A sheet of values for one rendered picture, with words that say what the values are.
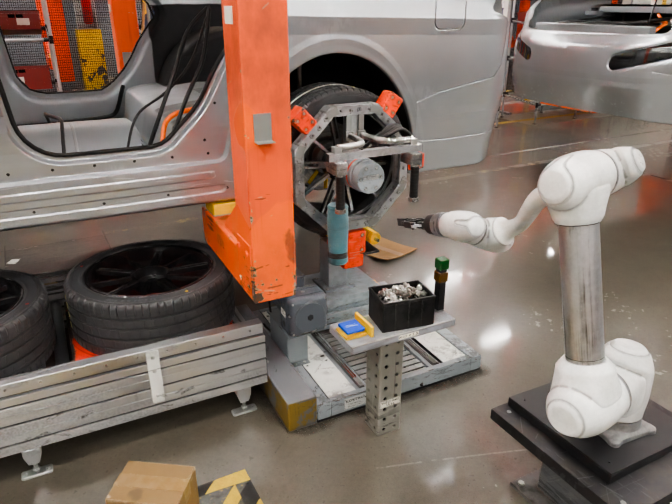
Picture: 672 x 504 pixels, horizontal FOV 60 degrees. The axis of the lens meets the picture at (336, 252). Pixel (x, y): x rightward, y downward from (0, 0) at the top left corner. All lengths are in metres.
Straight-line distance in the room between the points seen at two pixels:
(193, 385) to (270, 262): 0.56
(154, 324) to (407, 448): 1.03
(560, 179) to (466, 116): 1.51
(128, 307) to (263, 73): 0.96
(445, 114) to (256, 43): 1.29
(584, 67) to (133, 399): 3.65
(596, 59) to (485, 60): 1.67
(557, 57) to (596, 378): 3.40
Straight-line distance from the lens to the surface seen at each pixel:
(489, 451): 2.32
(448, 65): 2.87
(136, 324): 2.25
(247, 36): 1.86
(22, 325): 2.31
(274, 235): 2.02
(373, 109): 2.49
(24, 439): 2.29
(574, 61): 4.67
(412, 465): 2.21
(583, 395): 1.69
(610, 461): 1.87
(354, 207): 2.72
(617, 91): 4.50
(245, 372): 2.32
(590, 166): 1.56
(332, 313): 2.74
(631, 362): 1.85
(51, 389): 2.19
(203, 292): 2.27
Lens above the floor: 1.51
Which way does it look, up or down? 23 degrees down
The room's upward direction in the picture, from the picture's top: straight up
